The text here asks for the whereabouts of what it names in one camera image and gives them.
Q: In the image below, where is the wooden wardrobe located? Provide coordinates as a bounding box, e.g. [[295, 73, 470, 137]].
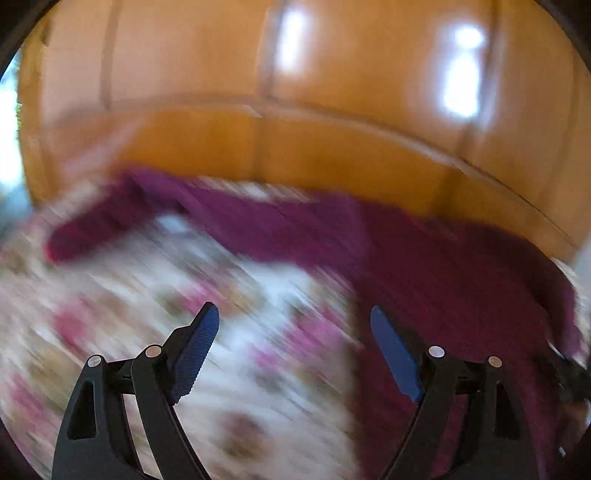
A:
[[18, 1, 590, 259]]

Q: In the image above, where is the floral bed quilt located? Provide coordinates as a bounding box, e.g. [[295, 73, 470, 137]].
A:
[[1, 179, 368, 479]]

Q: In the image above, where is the dark red floral sweater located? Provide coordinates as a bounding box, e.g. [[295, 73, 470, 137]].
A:
[[46, 171, 579, 479]]

